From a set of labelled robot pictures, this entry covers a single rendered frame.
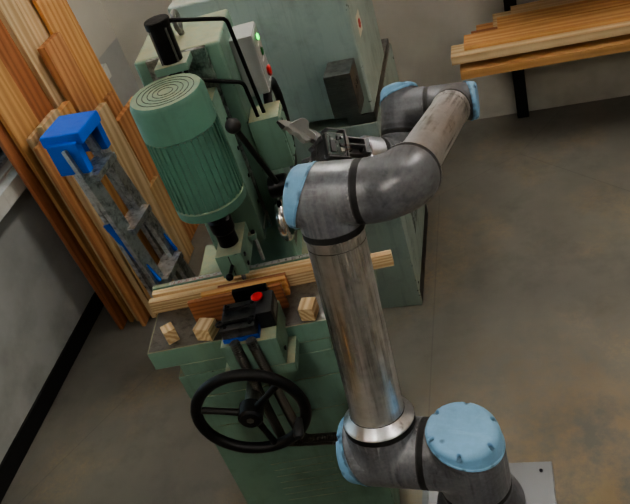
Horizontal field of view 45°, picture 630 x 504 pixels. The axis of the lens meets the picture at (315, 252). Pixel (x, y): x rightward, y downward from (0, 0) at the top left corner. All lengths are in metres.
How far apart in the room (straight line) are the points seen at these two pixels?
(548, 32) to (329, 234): 2.46
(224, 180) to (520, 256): 1.82
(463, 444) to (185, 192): 0.82
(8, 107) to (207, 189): 1.62
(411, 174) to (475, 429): 0.55
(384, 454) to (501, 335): 1.48
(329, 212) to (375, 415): 0.46
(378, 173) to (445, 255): 2.15
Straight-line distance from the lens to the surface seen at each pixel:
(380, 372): 1.51
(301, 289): 2.00
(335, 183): 1.30
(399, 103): 1.84
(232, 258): 1.93
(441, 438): 1.58
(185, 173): 1.76
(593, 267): 3.26
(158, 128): 1.71
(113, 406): 3.35
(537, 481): 1.83
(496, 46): 3.66
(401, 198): 1.30
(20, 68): 3.47
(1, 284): 3.34
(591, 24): 3.67
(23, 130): 3.31
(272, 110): 1.98
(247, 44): 1.98
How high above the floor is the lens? 2.14
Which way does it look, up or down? 36 degrees down
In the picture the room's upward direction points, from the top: 19 degrees counter-clockwise
